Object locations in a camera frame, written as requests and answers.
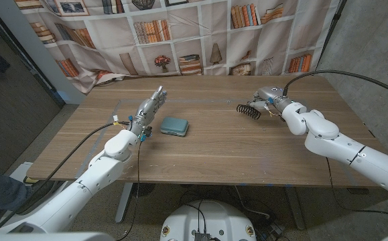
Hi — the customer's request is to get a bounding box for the black hair claw clip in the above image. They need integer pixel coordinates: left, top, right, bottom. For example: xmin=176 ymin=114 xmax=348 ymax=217
xmin=236 ymin=104 xmax=262 ymax=121

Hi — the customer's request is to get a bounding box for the grey table leg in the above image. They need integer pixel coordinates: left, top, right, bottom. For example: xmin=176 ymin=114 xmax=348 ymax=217
xmin=284 ymin=186 xmax=307 ymax=231

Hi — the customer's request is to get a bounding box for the printed bookshelf backdrop cloth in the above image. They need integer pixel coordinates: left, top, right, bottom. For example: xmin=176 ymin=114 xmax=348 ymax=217
xmin=13 ymin=0 xmax=342 ymax=94

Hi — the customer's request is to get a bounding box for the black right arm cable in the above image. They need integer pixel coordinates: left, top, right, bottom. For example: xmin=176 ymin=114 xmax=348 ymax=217
xmin=282 ymin=69 xmax=388 ymax=100

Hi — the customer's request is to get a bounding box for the teal soap case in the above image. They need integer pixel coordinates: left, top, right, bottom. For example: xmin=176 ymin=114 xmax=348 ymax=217
xmin=159 ymin=116 xmax=190 ymax=137

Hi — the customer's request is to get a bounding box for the black backdrop stand pole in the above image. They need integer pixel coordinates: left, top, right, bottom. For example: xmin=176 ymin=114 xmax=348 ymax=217
xmin=314 ymin=0 xmax=348 ymax=70

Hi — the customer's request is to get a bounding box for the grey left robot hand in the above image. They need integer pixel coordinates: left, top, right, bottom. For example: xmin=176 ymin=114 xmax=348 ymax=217
xmin=126 ymin=86 xmax=168 ymax=137

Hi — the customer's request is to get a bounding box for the person leg in jeans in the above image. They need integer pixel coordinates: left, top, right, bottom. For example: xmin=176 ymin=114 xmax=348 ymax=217
xmin=0 ymin=160 xmax=34 ymax=230

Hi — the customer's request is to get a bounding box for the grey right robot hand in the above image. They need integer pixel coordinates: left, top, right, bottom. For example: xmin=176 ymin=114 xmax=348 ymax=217
xmin=247 ymin=86 xmax=295 ymax=116

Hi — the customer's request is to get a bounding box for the white robot torso base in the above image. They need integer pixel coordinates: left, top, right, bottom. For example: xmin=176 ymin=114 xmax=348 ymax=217
xmin=159 ymin=199 xmax=257 ymax=241

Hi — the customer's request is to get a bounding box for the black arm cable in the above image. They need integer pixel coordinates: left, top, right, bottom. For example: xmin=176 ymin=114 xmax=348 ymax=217
xmin=0 ymin=120 xmax=130 ymax=232
xmin=282 ymin=69 xmax=388 ymax=100

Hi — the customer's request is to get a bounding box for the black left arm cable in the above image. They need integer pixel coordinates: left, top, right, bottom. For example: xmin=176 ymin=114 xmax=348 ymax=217
xmin=0 ymin=120 xmax=130 ymax=232

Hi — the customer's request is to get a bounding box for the white table leg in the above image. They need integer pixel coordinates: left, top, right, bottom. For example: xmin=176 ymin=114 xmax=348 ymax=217
xmin=115 ymin=182 xmax=134 ymax=224

